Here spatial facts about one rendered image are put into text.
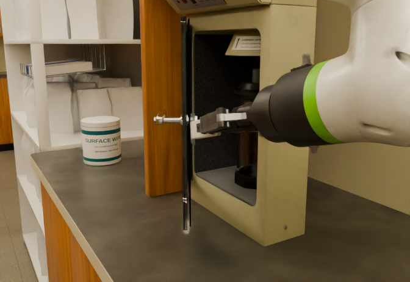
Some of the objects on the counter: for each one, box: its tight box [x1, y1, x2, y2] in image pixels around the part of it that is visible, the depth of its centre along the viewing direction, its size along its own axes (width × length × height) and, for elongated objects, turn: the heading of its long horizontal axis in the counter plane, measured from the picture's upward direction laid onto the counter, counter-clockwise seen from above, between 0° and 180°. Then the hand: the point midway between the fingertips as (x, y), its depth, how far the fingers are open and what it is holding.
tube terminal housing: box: [187, 0, 317, 247], centre depth 94 cm, size 25×32×77 cm
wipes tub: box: [81, 116, 121, 166], centre depth 141 cm, size 13×13×15 cm
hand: (205, 128), depth 67 cm, fingers closed
